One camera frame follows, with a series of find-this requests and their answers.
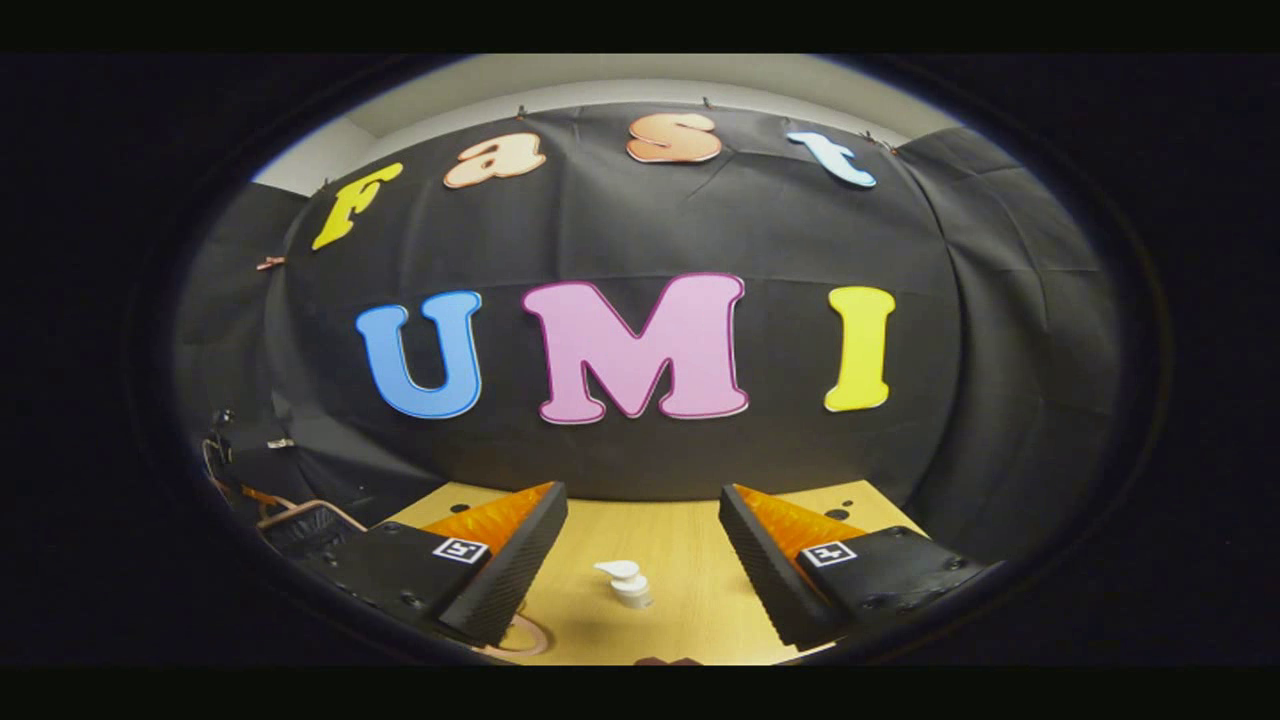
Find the white pump bottle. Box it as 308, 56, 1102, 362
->
594, 559, 654, 611

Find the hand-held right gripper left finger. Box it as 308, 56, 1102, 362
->
297, 480, 569, 649

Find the pink suitcase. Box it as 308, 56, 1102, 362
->
258, 498, 552, 658

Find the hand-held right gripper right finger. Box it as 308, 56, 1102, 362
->
718, 483, 1004, 651

